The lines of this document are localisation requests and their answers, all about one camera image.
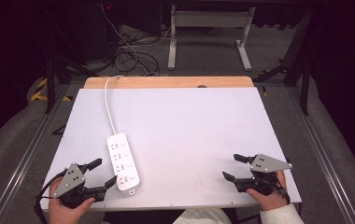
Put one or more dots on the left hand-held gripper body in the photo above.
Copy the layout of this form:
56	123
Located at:
69	182

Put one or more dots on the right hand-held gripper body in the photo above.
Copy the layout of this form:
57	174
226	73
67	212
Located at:
267	164

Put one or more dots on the white power strip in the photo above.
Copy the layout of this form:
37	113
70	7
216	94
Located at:
123	165

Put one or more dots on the person's left hand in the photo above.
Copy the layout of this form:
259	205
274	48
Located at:
63	214

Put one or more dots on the person's right hand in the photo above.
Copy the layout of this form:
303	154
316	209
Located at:
272	202

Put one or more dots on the person's white clothing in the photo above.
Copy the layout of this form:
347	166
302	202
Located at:
203	217

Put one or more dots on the yellow black hazard tape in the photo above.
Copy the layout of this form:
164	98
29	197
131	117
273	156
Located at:
40	93

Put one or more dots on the black metal stand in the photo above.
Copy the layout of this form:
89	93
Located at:
303	62
50	84

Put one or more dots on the wooden table board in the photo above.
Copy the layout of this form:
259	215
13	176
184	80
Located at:
166	82

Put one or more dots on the black computer case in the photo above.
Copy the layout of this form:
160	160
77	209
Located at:
99	28

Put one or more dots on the aluminium floor rail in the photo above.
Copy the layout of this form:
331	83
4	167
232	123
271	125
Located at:
325	161
26	161

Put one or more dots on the grey metal table frame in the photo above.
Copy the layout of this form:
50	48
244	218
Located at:
210	19

